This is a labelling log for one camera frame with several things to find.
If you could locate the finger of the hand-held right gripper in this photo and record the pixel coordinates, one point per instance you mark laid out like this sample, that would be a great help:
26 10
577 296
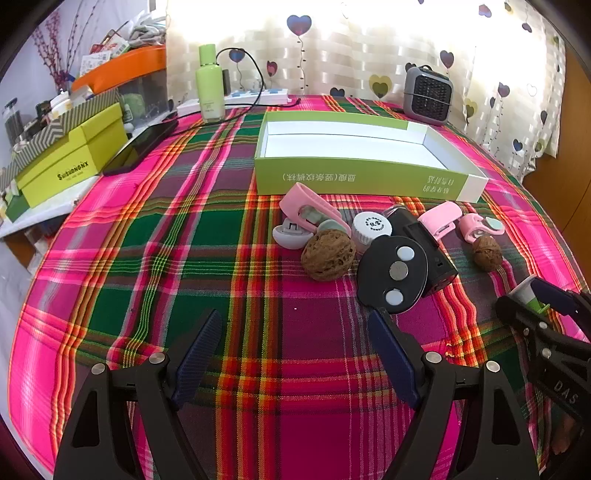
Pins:
554 293
517 314

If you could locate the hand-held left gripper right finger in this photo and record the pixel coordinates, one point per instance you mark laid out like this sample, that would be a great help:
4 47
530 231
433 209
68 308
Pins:
392 355

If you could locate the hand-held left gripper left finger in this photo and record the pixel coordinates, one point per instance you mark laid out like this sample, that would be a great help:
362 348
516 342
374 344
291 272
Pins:
198 360

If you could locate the white and green suction holder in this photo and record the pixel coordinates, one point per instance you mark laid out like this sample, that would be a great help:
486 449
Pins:
524 293

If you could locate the small walnut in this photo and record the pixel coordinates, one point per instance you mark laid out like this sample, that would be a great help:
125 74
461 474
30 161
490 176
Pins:
487 254

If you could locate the black oval magnet case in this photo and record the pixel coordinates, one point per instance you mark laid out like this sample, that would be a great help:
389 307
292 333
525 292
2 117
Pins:
392 272

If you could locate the pink clip with mint pads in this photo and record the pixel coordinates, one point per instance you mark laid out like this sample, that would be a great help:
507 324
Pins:
478 226
307 203

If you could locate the black rectangular device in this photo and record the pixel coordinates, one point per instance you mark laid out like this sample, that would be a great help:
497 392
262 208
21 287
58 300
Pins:
434 258

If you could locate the large walnut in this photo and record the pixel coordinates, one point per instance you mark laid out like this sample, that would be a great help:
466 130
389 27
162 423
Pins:
328 256

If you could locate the pink case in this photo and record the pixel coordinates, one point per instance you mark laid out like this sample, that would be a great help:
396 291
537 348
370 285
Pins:
438 219

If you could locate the small white capped bottle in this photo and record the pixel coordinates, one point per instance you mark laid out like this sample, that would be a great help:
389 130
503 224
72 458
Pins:
371 228

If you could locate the green cardboard box tray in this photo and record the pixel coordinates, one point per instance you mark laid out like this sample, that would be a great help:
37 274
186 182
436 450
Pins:
346 147

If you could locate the wooden cabinet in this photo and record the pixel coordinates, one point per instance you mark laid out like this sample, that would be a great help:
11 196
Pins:
575 175

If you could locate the pink green plaid cloth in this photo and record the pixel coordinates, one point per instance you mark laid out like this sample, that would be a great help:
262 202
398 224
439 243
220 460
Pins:
138 254

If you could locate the white side shelf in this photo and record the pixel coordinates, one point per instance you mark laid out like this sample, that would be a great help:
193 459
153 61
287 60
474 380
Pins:
37 219

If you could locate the black smartphone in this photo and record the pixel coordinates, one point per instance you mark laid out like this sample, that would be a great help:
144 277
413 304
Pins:
138 147

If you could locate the grey desktop heater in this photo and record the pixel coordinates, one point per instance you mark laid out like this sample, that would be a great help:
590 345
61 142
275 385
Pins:
427 94

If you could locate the yellow-green shoebox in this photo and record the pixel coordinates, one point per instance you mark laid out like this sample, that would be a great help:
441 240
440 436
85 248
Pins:
69 161

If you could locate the white power strip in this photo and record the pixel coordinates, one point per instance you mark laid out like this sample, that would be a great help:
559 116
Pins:
249 98

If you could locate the green lotion bottle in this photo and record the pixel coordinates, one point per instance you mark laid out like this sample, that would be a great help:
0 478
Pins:
210 87

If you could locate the chevron striped box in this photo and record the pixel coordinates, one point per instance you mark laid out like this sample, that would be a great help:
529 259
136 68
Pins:
55 124

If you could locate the black charger plug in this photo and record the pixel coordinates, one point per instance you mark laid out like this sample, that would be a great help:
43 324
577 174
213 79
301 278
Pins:
226 82

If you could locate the orange lidded storage bin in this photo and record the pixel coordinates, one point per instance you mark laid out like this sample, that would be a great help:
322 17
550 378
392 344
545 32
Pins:
124 69

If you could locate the dark glass jar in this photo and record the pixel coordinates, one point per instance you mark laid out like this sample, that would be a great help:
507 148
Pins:
11 122

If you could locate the heart print curtain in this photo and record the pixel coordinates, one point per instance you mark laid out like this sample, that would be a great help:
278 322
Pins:
346 46

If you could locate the pile of papers and bags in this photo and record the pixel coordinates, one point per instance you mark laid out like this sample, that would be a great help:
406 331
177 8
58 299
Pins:
131 34

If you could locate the red branch decoration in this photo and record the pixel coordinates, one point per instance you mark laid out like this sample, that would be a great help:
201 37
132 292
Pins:
57 41

